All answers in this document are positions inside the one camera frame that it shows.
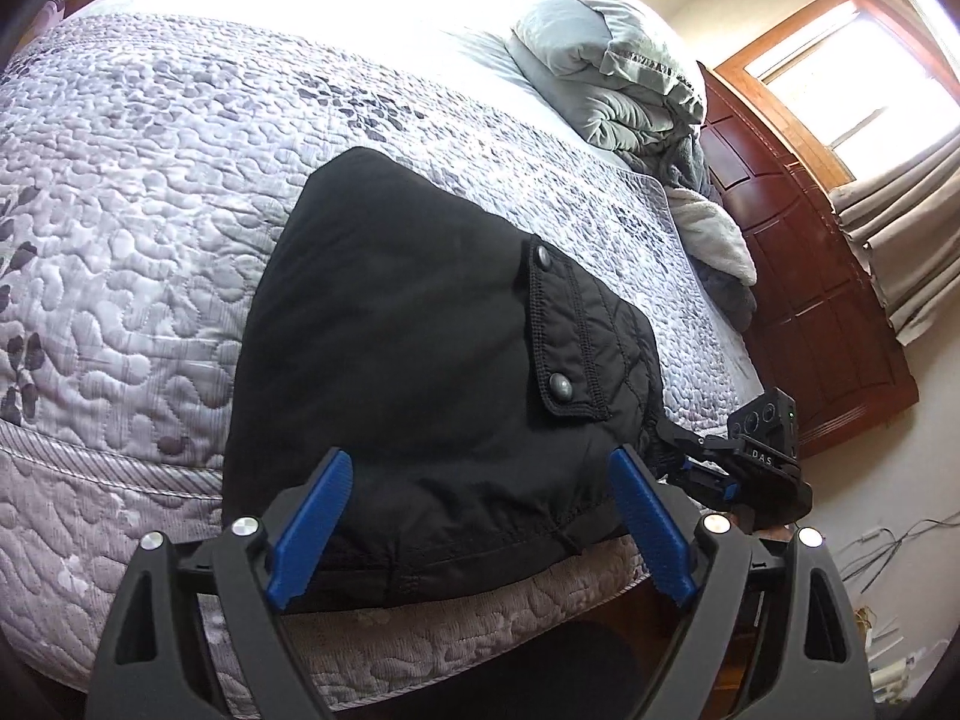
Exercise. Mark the wooden headboard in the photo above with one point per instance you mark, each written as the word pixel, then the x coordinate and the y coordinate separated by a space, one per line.
pixel 810 277

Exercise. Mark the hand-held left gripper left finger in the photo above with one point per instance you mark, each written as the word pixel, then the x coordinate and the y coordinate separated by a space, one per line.
pixel 311 525

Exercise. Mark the rectangular wooden frame window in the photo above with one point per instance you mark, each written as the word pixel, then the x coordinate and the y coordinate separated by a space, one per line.
pixel 825 52

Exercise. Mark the dark grey blanket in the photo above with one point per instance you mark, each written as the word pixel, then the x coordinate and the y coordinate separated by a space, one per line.
pixel 724 304

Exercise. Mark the pale bed sheet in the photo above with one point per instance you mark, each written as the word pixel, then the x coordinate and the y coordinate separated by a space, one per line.
pixel 480 52

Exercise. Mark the black quilted jacket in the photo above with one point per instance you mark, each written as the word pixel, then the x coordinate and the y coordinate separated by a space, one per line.
pixel 412 352

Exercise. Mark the white fleece blanket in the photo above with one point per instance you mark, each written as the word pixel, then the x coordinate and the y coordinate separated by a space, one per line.
pixel 712 236

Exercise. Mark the light grey folded comforter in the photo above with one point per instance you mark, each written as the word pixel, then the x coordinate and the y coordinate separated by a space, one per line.
pixel 570 30

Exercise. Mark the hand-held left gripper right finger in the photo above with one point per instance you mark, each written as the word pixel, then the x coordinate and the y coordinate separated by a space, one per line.
pixel 649 517

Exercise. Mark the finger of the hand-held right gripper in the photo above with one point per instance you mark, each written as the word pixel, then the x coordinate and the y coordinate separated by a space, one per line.
pixel 705 478
pixel 686 436

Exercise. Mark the beige curtain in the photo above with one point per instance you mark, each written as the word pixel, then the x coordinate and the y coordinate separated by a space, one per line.
pixel 907 240

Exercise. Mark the grey quilted bedspread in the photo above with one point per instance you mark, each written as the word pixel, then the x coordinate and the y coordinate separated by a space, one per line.
pixel 150 240

